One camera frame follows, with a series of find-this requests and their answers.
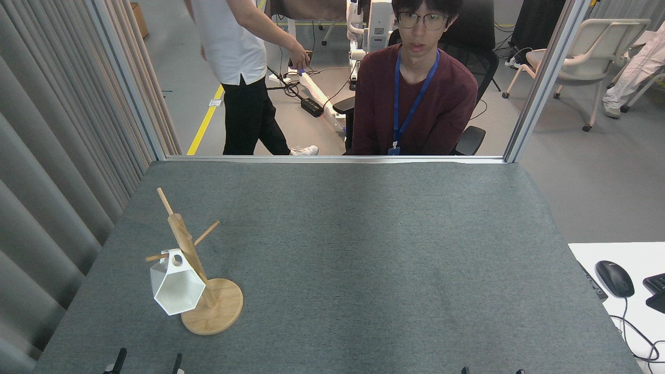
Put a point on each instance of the black computer mouse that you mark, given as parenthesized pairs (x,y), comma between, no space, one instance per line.
(614,278)

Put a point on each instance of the silver frame rail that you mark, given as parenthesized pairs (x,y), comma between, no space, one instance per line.
(363,158)

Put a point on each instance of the white wheeled stand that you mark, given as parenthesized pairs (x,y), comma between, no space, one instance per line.
(319,93)

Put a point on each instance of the white side table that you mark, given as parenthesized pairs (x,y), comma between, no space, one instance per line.
(639,254)

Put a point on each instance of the grey curtain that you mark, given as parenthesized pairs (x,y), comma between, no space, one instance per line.
(57,156)

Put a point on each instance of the seated person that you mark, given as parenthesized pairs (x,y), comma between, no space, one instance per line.
(421,109)

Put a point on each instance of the white machine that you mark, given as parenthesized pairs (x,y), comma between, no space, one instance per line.
(379,21)

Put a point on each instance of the standing person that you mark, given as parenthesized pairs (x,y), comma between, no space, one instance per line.
(234,47)

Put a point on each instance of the person in white suit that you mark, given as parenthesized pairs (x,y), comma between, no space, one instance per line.
(634,67)

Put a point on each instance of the black strip on table edge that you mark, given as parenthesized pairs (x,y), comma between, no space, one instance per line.
(593,283)

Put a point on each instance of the black power strip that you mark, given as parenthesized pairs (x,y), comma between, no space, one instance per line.
(311,107)

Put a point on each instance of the white chair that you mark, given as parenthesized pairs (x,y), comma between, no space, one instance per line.
(597,49)

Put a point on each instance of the wooden cup rack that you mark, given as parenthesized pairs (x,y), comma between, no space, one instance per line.
(221,309)

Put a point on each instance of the cardboard box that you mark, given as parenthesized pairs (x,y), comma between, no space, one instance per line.
(139,19)

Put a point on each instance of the white hexagonal cup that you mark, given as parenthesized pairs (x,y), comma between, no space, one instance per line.
(176,288)

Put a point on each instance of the standing person's hand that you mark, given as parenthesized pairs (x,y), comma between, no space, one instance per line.
(300,57)

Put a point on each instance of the black glasses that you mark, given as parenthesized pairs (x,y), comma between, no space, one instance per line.
(423,21)

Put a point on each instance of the black office chair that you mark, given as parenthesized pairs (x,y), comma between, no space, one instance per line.
(478,26)

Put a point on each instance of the black keyboard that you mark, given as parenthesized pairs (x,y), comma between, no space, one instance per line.
(656,293)

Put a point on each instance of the silver frame post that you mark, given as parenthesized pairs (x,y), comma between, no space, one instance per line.
(130,83)
(545,78)

